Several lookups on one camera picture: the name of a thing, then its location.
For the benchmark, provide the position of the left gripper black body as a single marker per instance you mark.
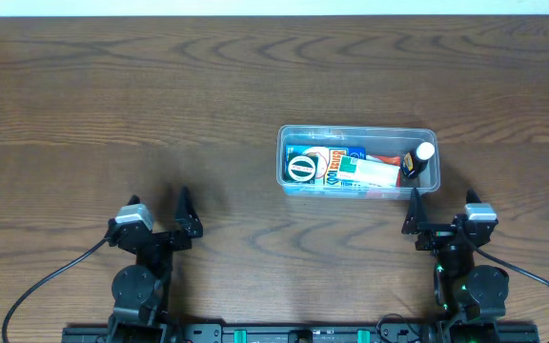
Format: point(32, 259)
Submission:
point(158, 238)

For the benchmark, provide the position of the clear plastic container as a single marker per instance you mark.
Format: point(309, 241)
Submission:
point(376, 141)

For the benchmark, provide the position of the blue Kool Fever box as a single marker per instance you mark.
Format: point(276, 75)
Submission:
point(328, 161)

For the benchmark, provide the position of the red Panadol ActiFast box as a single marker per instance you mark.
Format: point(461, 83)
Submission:
point(389, 160)

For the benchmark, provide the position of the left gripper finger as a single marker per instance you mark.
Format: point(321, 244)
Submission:
point(134, 200)
point(186, 216)

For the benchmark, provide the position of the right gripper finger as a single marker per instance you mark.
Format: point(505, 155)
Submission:
point(415, 216)
point(472, 197)

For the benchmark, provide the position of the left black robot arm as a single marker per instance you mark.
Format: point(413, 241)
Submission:
point(141, 290)

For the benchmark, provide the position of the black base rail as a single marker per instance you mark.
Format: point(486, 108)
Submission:
point(386, 331)

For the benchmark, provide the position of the white green Panadol box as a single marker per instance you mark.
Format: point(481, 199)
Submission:
point(366, 171)

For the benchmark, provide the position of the dark green Zam-Buk box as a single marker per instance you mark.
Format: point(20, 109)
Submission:
point(300, 168)

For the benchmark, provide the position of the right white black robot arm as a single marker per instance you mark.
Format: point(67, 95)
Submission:
point(473, 296)

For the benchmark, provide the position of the dark bottle white cap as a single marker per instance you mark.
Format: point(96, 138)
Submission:
point(415, 162)

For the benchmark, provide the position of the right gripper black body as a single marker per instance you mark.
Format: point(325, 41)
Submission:
point(444, 232)

